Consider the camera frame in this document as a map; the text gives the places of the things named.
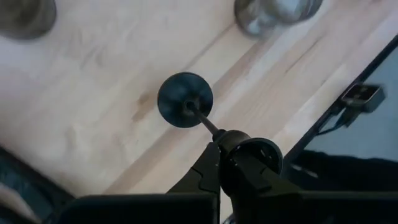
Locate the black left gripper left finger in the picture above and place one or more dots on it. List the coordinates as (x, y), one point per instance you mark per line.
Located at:
(202, 183)

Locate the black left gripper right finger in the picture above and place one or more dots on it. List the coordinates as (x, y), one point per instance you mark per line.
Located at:
(264, 205)

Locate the black candlestick holder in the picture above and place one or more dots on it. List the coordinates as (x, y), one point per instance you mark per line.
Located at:
(180, 99)

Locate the orange candle jar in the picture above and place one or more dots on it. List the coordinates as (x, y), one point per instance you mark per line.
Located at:
(25, 18)

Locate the black aluminium frame rail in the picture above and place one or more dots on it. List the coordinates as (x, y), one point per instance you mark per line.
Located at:
(31, 179)
(306, 136)

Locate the black clamp bracket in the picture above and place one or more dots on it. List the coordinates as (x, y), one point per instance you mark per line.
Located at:
(362, 98)

